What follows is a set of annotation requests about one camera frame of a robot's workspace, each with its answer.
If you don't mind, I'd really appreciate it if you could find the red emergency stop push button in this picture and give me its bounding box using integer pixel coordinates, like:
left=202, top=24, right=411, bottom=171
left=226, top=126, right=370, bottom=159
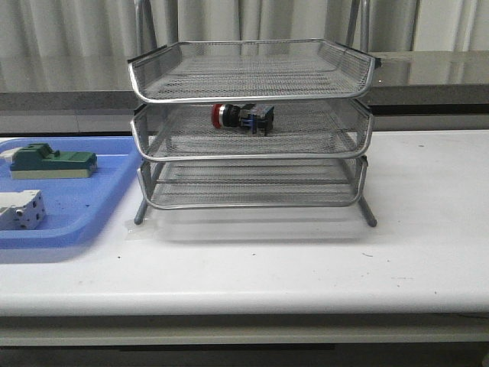
left=211, top=103, right=274, bottom=136

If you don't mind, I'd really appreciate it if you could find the silver mesh top tray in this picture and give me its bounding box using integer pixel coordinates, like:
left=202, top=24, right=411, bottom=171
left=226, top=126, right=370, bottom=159
left=128, top=39, right=381, bottom=104

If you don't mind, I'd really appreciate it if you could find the blue plastic tray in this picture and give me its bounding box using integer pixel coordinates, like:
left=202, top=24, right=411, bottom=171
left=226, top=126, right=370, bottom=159
left=1, top=136, right=141, bottom=249

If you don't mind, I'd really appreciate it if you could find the grey back counter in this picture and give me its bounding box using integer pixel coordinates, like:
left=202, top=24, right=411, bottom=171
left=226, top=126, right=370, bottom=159
left=1, top=51, right=488, bottom=137

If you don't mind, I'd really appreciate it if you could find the white circuit breaker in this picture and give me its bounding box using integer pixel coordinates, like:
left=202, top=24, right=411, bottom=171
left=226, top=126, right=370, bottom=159
left=1, top=190, right=46, bottom=230

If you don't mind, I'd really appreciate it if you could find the white part on tray edge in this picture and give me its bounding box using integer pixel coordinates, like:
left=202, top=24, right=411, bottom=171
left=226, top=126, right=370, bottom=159
left=0, top=148, right=19, bottom=162

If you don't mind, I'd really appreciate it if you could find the grey metal rack frame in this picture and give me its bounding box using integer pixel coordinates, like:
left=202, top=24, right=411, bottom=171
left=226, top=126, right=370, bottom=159
left=133, top=0, right=378, bottom=228

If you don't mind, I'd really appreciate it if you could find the green and beige switch block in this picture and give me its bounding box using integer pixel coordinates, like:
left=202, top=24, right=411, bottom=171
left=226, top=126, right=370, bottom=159
left=10, top=143, right=98, bottom=180

